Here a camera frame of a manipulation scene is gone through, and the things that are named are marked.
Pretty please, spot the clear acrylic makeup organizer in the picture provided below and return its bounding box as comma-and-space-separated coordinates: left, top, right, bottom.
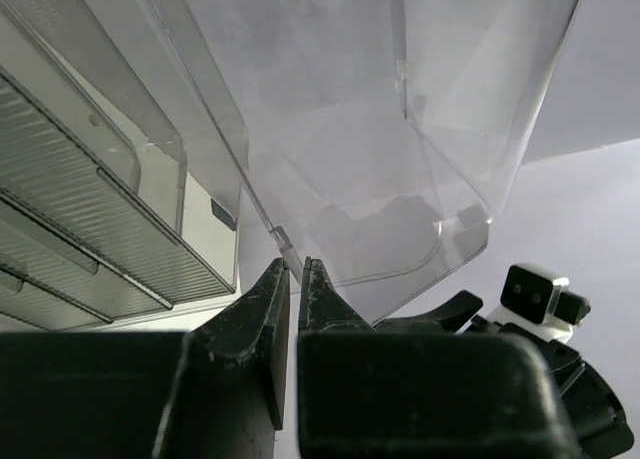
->
1, 0, 580, 331

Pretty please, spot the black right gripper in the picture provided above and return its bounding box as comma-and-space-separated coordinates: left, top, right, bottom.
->
379, 263, 628, 458

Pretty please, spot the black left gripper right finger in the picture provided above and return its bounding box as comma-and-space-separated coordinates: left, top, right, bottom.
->
296, 258, 580, 458

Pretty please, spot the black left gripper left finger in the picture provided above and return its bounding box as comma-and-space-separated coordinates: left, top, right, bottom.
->
159, 258, 290, 458

